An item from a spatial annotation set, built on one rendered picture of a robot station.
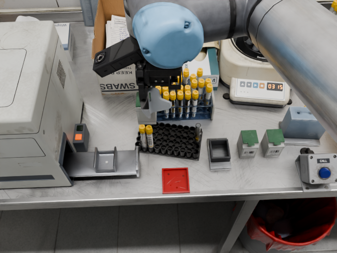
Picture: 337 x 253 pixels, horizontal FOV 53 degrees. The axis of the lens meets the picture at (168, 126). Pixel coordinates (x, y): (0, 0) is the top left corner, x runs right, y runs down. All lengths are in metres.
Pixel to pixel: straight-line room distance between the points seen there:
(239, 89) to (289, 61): 0.66
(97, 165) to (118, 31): 0.47
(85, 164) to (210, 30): 0.55
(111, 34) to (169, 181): 0.51
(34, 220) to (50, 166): 1.10
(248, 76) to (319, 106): 0.69
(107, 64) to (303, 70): 0.38
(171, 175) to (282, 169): 0.29
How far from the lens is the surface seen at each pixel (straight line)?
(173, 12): 0.38
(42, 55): 0.75
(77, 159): 0.88
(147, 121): 0.73
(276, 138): 0.88
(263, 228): 1.31
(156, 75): 0.59
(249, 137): 0.87
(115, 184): 0.87
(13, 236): 1.89
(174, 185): 0.86
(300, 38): 0.33
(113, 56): 0.61
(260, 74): 0.98
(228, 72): 0.99
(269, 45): 0.37
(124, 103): 1.00
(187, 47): 0.39
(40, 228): 1.86
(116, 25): 1.14
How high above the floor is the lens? 1.66
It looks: 57 degrees down
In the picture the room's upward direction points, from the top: 1 degrees counter-clockwise
